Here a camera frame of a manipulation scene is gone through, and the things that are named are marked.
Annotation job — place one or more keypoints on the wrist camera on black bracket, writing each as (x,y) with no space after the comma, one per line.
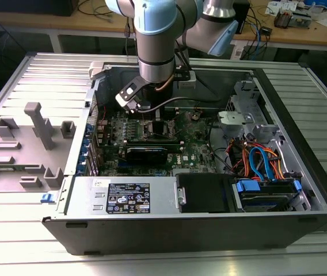
(129,92)

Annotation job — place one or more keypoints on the grey metal device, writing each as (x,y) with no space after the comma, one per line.
(301,20)

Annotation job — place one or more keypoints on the CPU cooler copper fins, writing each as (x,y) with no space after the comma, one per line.
(283,18)

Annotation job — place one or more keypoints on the black PC case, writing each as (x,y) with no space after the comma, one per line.
(180,235)

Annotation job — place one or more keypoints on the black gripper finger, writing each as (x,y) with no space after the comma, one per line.
(158,129)

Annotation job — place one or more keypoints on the wooden desk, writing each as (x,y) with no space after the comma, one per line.
(296,36)

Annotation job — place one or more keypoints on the blue plastic clip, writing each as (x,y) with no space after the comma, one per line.
(47,197)

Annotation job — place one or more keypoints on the RAM slot white clips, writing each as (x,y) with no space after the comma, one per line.
(170,107)
(170,113)
(152,143)

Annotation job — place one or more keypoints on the round coin cell battery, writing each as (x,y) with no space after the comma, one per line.
(195,116)

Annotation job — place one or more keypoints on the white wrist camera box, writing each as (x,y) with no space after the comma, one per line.
(187,83)

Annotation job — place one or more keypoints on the grey parts rack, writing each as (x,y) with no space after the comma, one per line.
(22,149)

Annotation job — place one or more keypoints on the green motherboard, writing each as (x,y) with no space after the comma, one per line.
(195,143)

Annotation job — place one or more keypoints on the black tower box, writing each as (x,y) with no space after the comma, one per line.
(242,17)

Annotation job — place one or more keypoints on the black computer box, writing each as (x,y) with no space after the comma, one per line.
(31,7)

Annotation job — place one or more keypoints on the silver power supply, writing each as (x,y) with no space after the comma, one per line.
(85,201)

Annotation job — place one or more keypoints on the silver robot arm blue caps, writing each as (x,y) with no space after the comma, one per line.
(155,49)

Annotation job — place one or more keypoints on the small black box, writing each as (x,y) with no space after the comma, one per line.
(266,30)

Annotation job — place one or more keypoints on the black graphics card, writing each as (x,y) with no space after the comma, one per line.
(146,155)

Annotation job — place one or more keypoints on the metal locking lever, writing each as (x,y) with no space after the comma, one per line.
(142,120)

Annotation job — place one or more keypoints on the silver bracket with round hole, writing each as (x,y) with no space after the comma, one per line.
(232,123)

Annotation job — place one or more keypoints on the hard disk in blue carrier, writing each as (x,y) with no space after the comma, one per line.
(245,186)

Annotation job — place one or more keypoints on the silver drive cage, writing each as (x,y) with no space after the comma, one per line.
(238,95)

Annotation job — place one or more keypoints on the silver chipset heatsink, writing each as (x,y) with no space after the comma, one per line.
(180,172)

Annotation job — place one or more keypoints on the black drive bay box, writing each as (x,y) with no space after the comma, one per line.
(203,192)

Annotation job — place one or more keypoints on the blue card retainer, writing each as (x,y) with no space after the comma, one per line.
(89,130)
(86,143)
(81,169)
(84,155)

